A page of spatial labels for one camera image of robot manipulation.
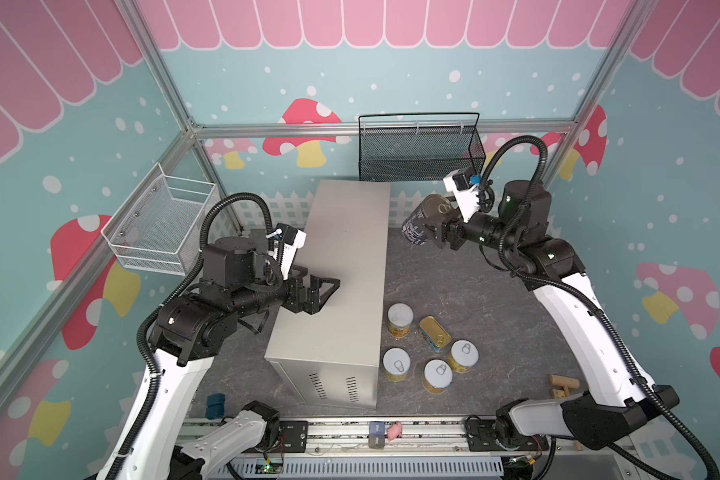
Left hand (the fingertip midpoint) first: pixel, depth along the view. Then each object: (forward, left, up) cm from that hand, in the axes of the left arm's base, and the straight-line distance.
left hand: (320, 285), depth 59 cm
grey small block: (-21, -12, -35) cm, 43 cm away
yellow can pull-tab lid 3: (-7, -29, -31) cm, 43 cm away
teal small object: (-15, +31, -37) cm, 50 cm away
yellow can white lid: (+8, -18, -29) cm, 35 cm away
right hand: (+15, -22, +7) cm, 27 cm away
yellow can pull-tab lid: (-1, -37, -32) cm, 48 cm away
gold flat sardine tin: (+4, -30, -33) cm, 45 cm away
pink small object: (-20, -17, -35) cm, 43 cm away
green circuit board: (-28, +14, -39) cm, 50 cm away
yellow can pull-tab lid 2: (-4, -17, -31) cm, 36 cm away
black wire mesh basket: (+55, -26, -2) cm, 61 cm away
